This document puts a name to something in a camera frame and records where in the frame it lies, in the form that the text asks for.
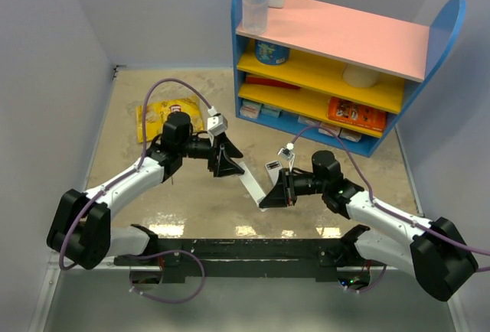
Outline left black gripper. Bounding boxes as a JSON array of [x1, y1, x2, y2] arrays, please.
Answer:
[[179, 131, 244, 177]]

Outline orange snack package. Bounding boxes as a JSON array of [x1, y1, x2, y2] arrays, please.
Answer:
[[328, 97, 387, 132]]

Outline tissue pack far right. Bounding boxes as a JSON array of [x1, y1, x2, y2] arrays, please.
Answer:
[[338, 129, 362, 142]]

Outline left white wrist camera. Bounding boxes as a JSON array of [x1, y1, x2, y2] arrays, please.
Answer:
[[207, 113, 228, 137]]

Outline blue printed can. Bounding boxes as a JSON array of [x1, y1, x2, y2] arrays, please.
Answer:
[[255, 40, 290, 66]]

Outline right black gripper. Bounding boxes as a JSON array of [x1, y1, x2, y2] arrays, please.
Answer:
[[260, 168, 327, 208]]

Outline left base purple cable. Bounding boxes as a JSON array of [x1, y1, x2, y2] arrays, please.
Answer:
[[129, 248, 209, 305]]

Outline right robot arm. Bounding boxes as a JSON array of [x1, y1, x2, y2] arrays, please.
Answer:
[[259, 150, 479, 301]]

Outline teal tissue pack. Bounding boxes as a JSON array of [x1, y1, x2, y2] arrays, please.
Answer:
[[260, 104, 282, 118]]

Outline blue wooden shelf unit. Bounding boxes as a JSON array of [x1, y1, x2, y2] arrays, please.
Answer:
[[230, 0, 466, 157]]

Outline slim white remote control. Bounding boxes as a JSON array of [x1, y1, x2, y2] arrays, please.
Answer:
[[238, 161, 267, 212]]

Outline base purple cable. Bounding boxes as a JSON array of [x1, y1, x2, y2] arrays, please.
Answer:
[[129, 248, 209, 305], [342, 258, 387, 295]]

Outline red flat box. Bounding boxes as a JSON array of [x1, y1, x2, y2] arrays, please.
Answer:
[[245, 73, 300, 90]]

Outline yellow Lays chips bag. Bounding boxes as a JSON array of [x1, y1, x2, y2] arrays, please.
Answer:
[[145, 96, 204, 142]]

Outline tissue pack red label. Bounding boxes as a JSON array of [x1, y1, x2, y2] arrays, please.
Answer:
[[318, 122, 341, 137]]

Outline tissue pack centre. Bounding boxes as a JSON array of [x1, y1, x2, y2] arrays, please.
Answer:
[[297, 116, 322, 126]]

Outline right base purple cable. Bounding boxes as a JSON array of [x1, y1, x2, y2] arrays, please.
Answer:
[[342, 258, 387, 295]]

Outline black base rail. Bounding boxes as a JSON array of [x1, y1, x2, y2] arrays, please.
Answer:
[[115, 239, 378, 289]]

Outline tissue pack far left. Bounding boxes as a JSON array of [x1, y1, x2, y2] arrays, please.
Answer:
[[239, 99, 263, 119]]

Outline wide white remote control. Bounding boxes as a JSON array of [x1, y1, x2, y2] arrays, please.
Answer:
[[265, 161, 283, 185]]

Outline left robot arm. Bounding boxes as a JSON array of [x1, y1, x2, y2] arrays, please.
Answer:
[[47, 112, 244, 270]]

